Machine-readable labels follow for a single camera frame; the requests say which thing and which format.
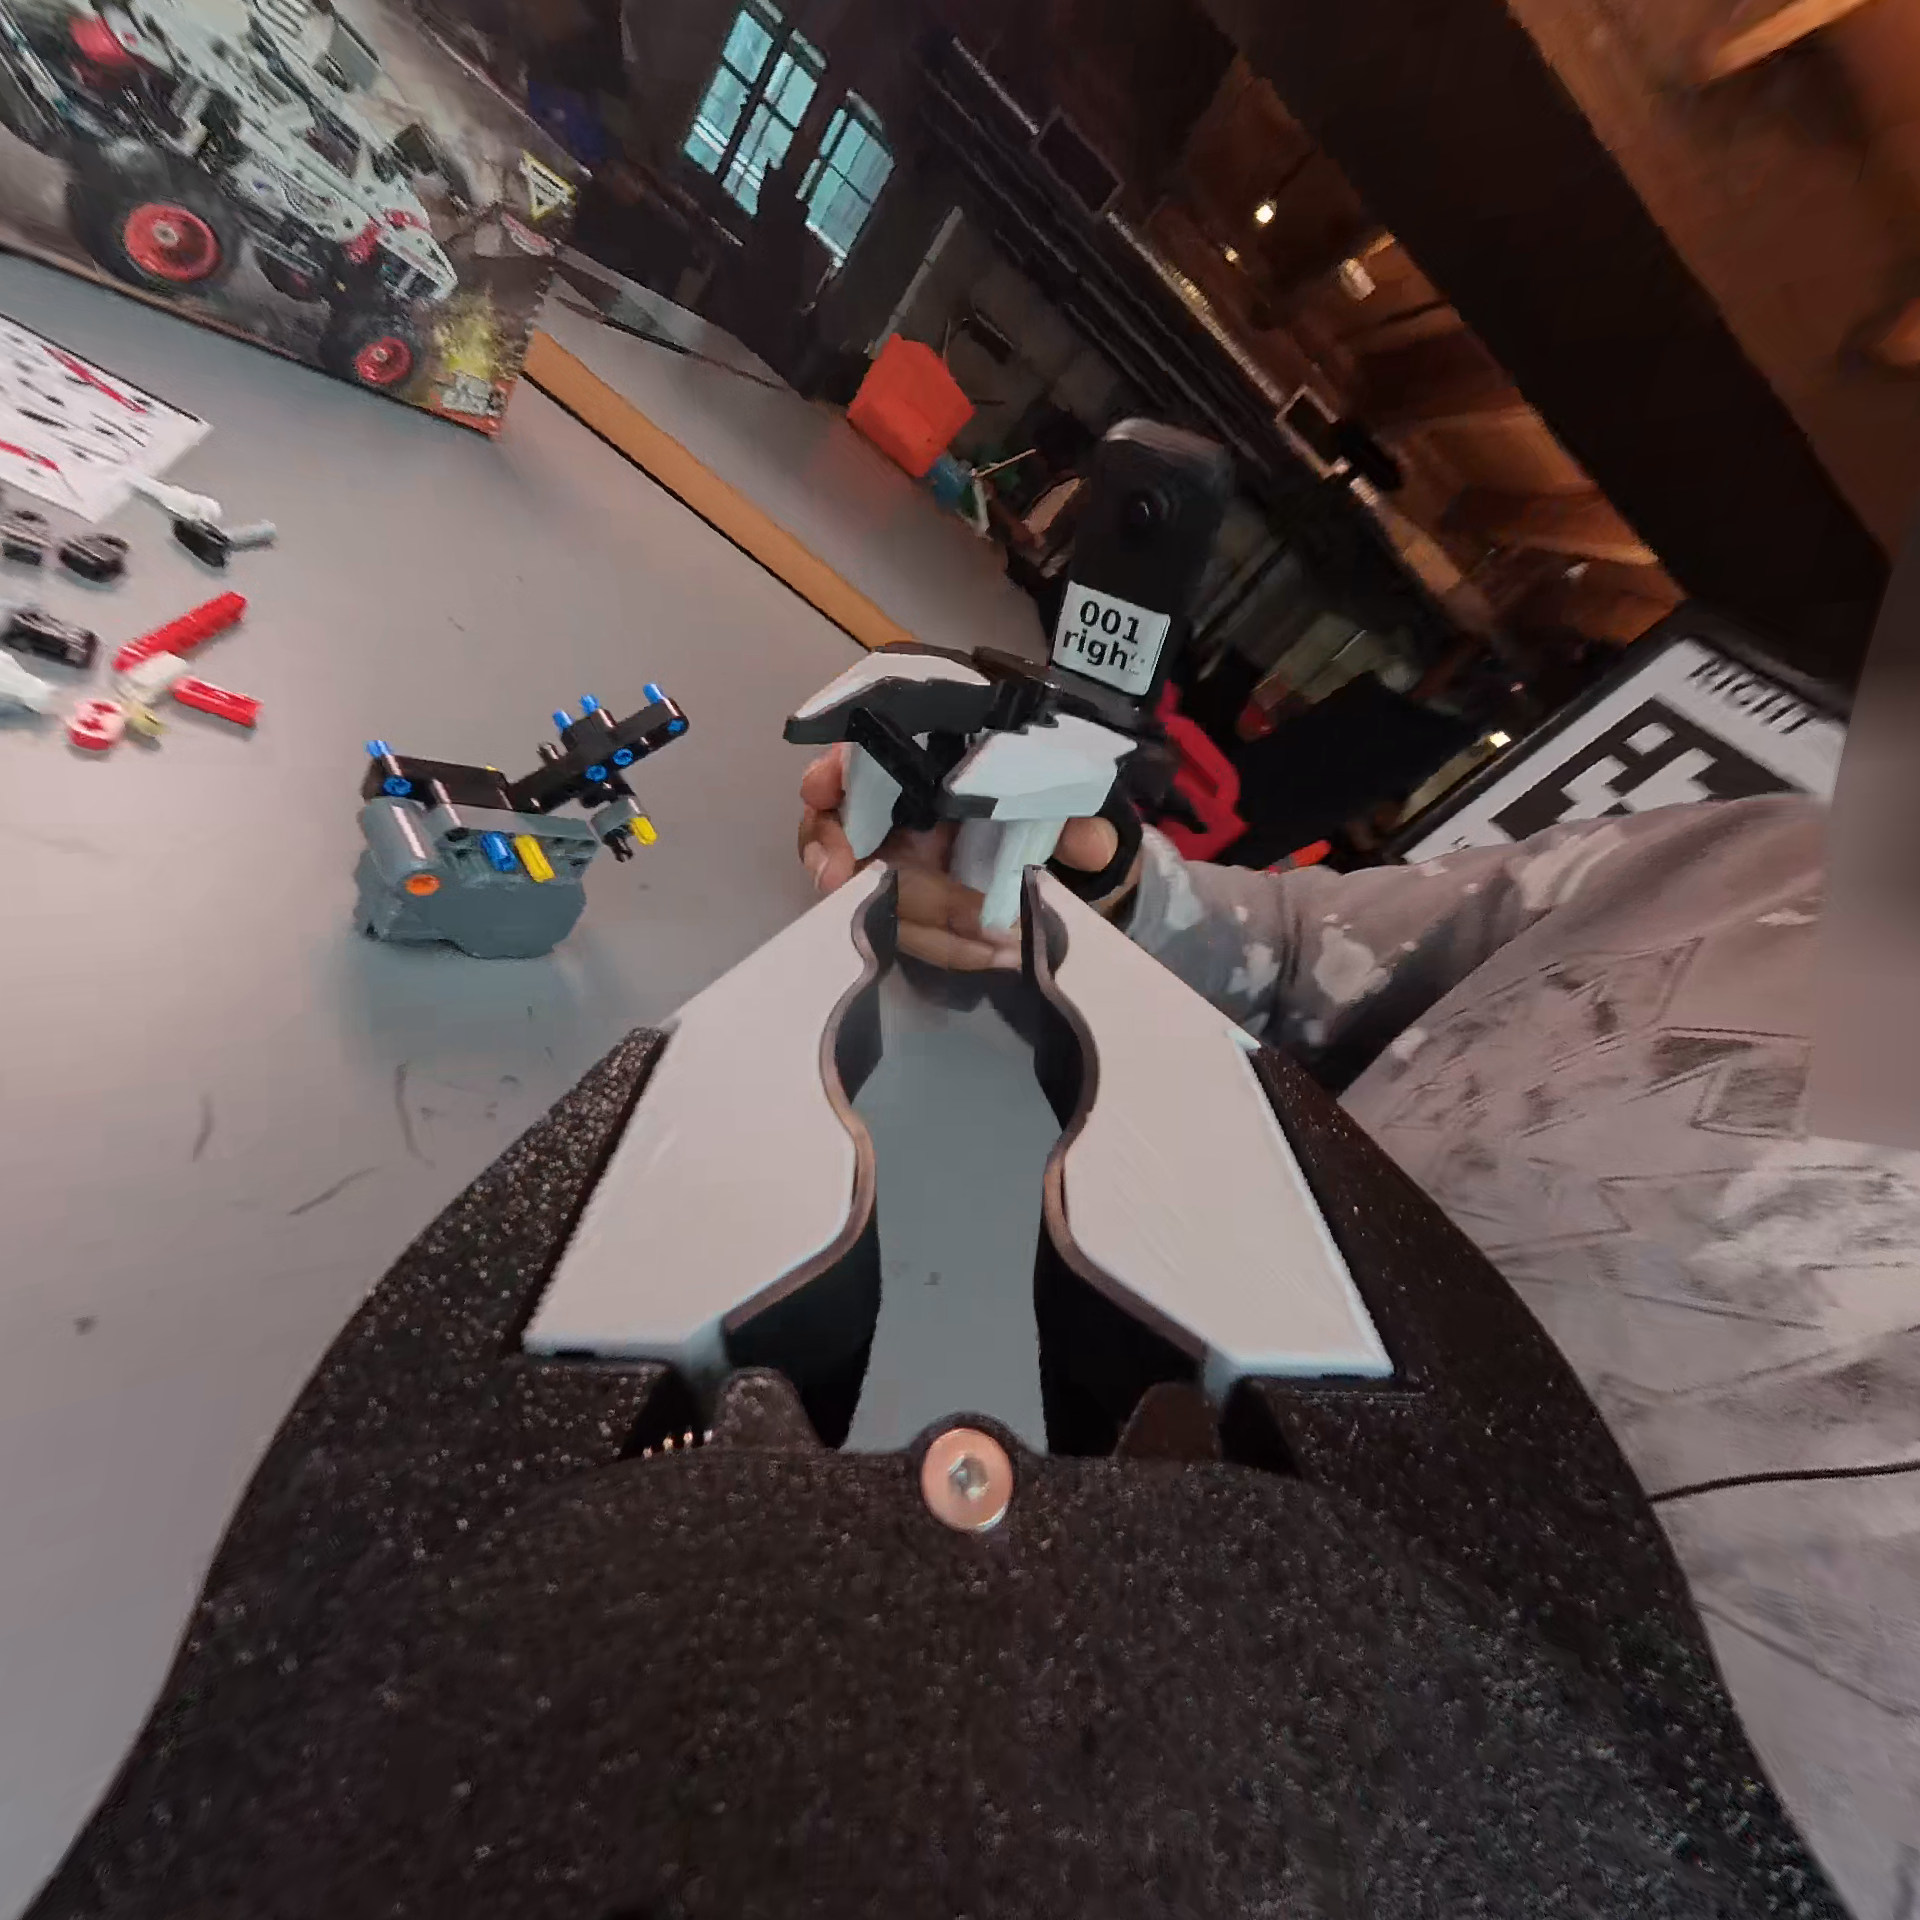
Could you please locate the black white marker board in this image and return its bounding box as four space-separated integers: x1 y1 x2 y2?
1395 612 1855 875

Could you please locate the printed instruction sheet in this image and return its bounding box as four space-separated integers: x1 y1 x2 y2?
0 310 213 527

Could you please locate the orange plastic bin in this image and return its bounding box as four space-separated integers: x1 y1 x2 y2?
847 334 976 480

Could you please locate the person's right hand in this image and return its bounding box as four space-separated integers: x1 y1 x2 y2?
797 742 1052 974

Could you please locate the grey patterned hoodie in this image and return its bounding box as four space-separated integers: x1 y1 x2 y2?
1334 959 1920 1920

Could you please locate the long red toothed beam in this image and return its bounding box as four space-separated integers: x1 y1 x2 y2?
111 589 249 672

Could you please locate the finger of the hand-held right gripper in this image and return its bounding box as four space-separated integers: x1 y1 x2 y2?
936 710 1129 935
783 649 993 868

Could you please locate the person's right forearm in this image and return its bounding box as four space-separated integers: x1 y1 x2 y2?
1117 790 1840 1087

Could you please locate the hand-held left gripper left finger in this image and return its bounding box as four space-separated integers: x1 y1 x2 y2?
520 865 897 1377

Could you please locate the glass window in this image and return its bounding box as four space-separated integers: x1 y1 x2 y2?
680 4 827 215
796 93 897 268

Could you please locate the red plastic object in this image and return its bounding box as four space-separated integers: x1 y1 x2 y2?
1153 681 1247 863

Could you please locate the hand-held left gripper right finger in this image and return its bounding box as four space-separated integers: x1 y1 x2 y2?
1023 865 1396 1407

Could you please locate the monster truck toy box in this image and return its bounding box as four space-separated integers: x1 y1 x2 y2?
0 0 595 440

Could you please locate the grey black brick assembly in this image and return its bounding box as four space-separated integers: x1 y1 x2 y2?
352 681 695 961

